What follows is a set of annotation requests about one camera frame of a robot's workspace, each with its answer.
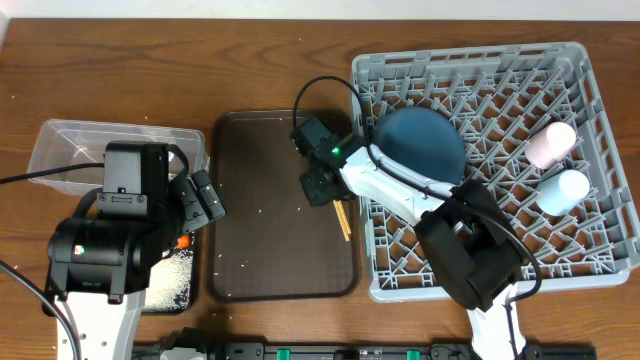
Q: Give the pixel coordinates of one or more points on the white rice pile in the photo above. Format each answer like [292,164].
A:
[170,284]

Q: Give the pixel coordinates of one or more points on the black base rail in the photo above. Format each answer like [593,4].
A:
[191,343]

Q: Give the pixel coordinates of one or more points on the dark blue plate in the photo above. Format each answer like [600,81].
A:
[424,141]

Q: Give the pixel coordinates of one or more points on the orange carrot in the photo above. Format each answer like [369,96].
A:
[183,241]

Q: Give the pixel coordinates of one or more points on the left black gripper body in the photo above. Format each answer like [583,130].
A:
[185,220]

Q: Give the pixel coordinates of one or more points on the pink plastic cup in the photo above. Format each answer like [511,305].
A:
[550,145]

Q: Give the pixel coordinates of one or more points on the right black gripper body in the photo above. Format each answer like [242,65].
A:
[317,190]

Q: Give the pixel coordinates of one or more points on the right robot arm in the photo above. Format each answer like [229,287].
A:
[425,210]

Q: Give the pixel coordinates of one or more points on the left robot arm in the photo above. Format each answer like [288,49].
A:
[101,257]

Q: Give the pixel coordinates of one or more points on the black waste tray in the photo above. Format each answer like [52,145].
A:
[79,283]

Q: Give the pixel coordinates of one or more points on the dark brown serving tray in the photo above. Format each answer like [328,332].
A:
[271,244]

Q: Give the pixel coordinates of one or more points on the clear plastic bin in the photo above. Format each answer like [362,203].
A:
[62,143]

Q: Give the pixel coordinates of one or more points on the light blue plastic cup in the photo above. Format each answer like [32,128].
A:
[562,192]

